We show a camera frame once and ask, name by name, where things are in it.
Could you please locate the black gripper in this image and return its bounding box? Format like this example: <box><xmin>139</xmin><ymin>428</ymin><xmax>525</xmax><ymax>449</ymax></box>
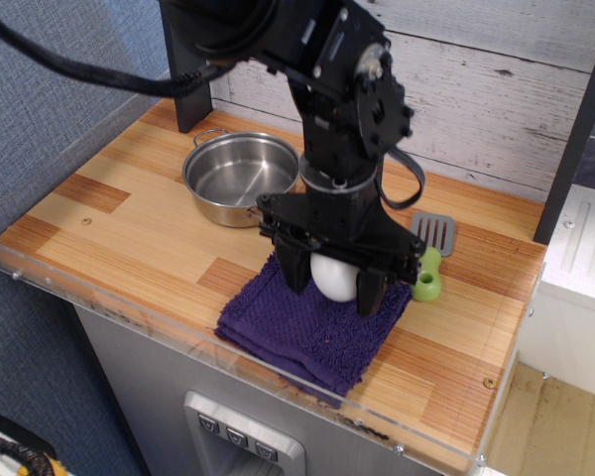
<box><xmin>257</xmin><ymin>183</ymin><xmax>426</xmax><ymax>316</ymax></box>

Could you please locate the white egg-shaped cup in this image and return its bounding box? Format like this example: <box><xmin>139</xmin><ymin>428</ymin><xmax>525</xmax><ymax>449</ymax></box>
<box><xmin>310</xmin><ymin>253</ymin><xmax>359</xmax><ymax>302</ymax></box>

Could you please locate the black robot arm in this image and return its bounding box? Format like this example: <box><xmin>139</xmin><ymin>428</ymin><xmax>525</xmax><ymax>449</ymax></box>
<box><xmin>162</xmin><ymin>1</ymin><xmax>425</xmax><ymax>316</ymax></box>

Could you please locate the purple folded towel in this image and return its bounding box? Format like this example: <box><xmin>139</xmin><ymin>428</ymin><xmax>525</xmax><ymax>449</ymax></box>
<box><xmin>215</xmin><ymin>255</ymin><xmax>412</xmax><ymax>398</ymax></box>

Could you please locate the small steel pot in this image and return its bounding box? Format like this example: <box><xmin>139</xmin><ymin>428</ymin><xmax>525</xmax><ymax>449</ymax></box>
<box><xmin>182</xmin><ymin>128</ymin><xmax>299</xmax><ymax>228</ymax></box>

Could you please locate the silver dispenser button panel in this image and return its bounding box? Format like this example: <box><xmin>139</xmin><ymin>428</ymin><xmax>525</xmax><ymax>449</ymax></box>
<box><xmin>183</xmin><ymin>391</ymin><xmax>306</xmax><ymax>475</ymax></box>

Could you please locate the grey toy fridge cabinet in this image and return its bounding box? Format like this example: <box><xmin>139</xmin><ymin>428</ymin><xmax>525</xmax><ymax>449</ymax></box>
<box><xmin>76</xmin><ymin>307</ymin><xmax>433</xmax><ymax>475</ymax></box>

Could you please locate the white toy sink counter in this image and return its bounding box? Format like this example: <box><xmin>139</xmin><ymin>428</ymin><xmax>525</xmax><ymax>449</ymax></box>
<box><xmin>517</xmin><ymin>185</ymin><xmax>595</xmax><ymax>394</ymax></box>

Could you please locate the black and yellow object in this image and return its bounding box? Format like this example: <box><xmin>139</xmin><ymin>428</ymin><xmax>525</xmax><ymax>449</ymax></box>
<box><xmin>0</xmin><ymin>416</ymin><xmax>70</xmax><ymax>475</ymax></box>

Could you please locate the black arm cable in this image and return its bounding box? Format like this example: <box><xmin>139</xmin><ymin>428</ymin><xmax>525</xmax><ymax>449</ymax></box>
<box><xmin>376</xmin><ymin>148</ymin><xmax>426</xmax><ymax>211</ymax></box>

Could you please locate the green handled grey spatula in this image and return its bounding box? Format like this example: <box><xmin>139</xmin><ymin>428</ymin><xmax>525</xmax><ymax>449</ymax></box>
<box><xmin>412</xmin><ymin>212</ymin><xmax>456</xmax><ymax>302</ymax></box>

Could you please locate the black right shelf post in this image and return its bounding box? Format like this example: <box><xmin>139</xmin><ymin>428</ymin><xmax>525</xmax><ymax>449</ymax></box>
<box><xmin>533</xmin><ymin>63</ymin><xmax>595</xmax><ymax>245</ymax></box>

